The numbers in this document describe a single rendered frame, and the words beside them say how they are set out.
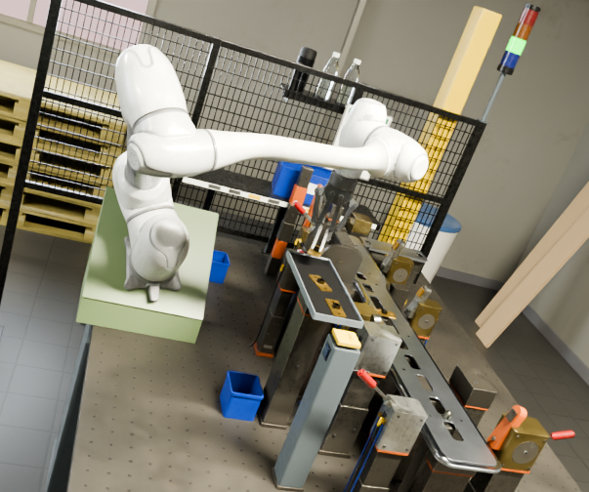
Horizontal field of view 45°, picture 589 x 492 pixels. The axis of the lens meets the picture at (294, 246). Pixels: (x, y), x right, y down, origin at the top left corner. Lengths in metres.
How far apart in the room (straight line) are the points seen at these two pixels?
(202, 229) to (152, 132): 0.88
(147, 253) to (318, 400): 0.69
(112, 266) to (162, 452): 0.68
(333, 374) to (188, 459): 0.46
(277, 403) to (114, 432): 0.47
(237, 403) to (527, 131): 4.17
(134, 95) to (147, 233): 0.58
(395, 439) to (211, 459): 0.49
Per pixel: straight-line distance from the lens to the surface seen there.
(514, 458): 1.97
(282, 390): 2.05
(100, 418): 1.97
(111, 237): 2.35
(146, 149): 1.57
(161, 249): 2.08
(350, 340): 1.72
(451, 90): 3.28
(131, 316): 2.31
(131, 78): 1.65
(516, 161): 5.85
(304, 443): 1.85
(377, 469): 1.84
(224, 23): 4.96
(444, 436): 1.85
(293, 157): 1.71
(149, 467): 1.87
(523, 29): 3.31
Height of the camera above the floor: 1.92
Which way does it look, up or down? 21 degrees down
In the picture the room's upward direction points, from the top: 20 degrees clockwise
